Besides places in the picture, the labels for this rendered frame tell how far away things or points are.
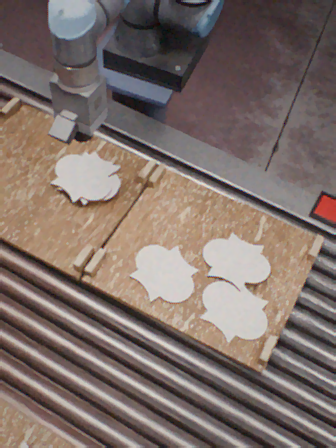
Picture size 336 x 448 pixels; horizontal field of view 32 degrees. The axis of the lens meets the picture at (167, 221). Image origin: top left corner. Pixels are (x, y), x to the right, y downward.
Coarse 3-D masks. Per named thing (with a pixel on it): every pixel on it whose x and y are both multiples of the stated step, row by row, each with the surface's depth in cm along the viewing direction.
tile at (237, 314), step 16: (208, 288) 123; (224, 288) 123; (208, 304) 121; (224, 304) 121; (240, 304) 121; (256, 304) 121; (208, 320) 119; (224, 320) 119; (240, 320) 119; (256, 320) 119; (224, 336) 117; (240, 336) 117; (256, 336) 117
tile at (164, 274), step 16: (144, 256) 126; (160, 256) 126; (176, 256) 127; (144, 272) 124; (160, 272) 124; (176, 272) 124; (192, 272) 125; (144, 288) 122; (160, 288) 122; (176, 288) 122; (192, 288) 123
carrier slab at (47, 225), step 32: (0, 128) 145; (32, 128) 146; (0, 160) 140; (32, 160) 140; (128, 160) 142; (0, 192) 134; (32, 192) 135; (64, 192) 135; (128, 192) 136; (0, 224) 130; (32, 224) 130; (64, 224) 131; (96, 224) 131; (32, 256) 127; (64, 256) 126
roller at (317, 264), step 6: (0, 102) 152; (6, 102) 152; (0, 108) 152; (0, 114) 153; (318, 252) 133; (318, 258) 131; (324, 258) 131; (330, 258) 132; (312, 264) 132; (318, 264) 131; (324, 264) 131; (330, 264) 131; (318, 270) 132; (324, 270) 131; (330, 270) 130; (330, 276) 131
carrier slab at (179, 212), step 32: (160, 192) 137; (192, 192) 137; (128, 224) 132; (160, 224) 132; (192, 224) 132; (224, 224) 133; (256, 224) 133; (288, 224) 134; (128, 256) 127; (192, 256) 128; (288, 256) 129; (96, 288) 123; (128, 288) 123; (256, 288) 124; (288, 288) 125; (160, 320) 119; (192, 320) 119; (224, 352) 116; (256, 352) 116
